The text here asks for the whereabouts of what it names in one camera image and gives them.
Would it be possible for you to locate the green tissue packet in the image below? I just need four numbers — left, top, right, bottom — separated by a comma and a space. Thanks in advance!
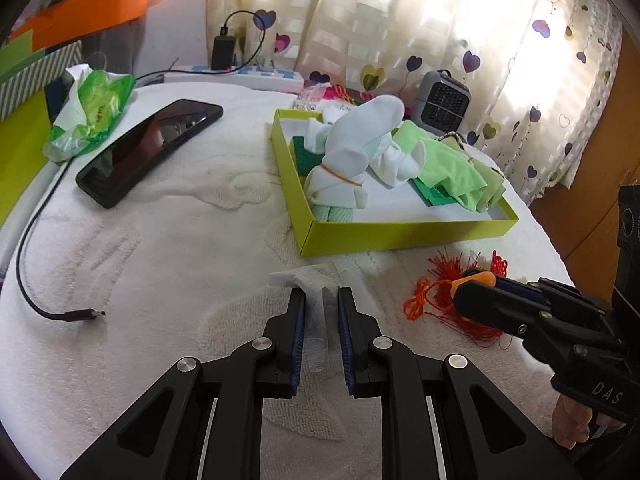
42, 64, 136, 164

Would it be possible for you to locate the white tissue wipe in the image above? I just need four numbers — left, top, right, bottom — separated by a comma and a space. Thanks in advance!
268, 261, 374, 373

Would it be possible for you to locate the black power adapter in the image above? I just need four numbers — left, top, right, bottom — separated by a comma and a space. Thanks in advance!
210, 35, 235, 72

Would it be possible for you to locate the rolled olive green towel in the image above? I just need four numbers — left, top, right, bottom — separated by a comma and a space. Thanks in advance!
440, 133, 506, 212

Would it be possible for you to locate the striped gift box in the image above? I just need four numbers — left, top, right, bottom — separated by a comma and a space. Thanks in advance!
0, 40, 82, 120

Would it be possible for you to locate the light green microfibre cloth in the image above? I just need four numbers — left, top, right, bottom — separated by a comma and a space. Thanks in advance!
393, 120, 463, 197

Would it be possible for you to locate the lime green box lid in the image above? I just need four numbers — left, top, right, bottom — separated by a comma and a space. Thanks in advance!
0, 90, 51, 223

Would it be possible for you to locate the black smartphone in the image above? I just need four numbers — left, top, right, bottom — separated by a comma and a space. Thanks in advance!
76, 99, 224, 209

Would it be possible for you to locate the white power strip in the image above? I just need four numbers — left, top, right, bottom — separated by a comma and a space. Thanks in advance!
164, 65, 305, 94

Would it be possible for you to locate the black usb cable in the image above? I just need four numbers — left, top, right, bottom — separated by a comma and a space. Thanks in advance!
14, 71, 166, 323

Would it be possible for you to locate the white sock bundle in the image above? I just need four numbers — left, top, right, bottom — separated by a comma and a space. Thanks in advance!
304, 96, 405, 218

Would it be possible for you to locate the red chinese knot tassel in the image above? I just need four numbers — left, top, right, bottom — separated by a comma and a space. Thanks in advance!
402, 248, 514, 348

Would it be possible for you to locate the white towel bedspread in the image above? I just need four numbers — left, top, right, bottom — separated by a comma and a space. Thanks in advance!
1, 84, 570, 479

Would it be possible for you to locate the white cloth bundle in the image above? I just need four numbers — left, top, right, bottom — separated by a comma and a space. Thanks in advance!
304, 108, 425, 194

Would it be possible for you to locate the black camera box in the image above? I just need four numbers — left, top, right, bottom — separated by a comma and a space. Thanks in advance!
615, 184, 639, 292

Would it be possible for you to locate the lime green cardboard box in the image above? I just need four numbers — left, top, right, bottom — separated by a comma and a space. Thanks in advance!
271, 110, 518, 258

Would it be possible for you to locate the person right hand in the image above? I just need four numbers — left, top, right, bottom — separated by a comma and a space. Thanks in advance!
551, 394, 626, 450

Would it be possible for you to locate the colourful plaid blanket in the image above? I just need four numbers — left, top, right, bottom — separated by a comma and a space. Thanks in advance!
293, 81, 374, 112

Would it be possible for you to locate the orange shelf ledge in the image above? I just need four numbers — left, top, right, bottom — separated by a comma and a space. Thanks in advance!
9, 0, 148, 51

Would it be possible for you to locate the heart pattern curtain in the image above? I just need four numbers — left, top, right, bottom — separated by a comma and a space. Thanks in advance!
206, 0, 623, 202

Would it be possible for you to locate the grey portable heater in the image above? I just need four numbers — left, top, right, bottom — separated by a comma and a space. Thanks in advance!
410, 70, 471, 136

